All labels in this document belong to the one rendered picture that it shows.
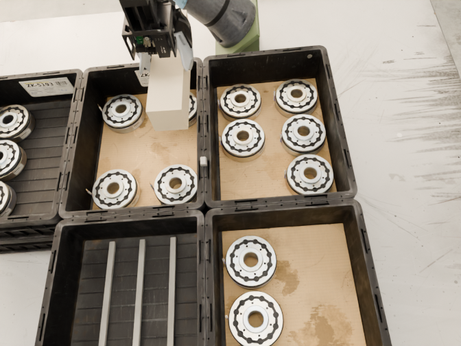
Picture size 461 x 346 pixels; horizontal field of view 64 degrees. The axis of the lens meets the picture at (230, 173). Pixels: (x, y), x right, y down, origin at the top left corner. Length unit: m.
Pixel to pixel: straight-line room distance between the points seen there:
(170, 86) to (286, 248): 0.40
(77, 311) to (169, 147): 0.41
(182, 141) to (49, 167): 0.34
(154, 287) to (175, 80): 0.42
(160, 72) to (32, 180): 0.48
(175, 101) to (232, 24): 0.51
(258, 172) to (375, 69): 0.56
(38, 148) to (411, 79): 1.07
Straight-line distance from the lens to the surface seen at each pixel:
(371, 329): 0.74
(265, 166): 0.86
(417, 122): 1.16
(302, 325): 0.77
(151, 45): 0.62
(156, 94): 0.66
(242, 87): 0.96
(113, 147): 0.97
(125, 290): 0.83
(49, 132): 1.08
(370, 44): 1.31
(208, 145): 0.79
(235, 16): 1.11
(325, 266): 0.79
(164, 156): 0.91
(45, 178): 1.01
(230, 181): 0.85
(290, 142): 0.86
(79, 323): 0.85
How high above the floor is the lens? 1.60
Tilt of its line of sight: 63 degrees down
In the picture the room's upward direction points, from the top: 11 degrees counter-clockwise
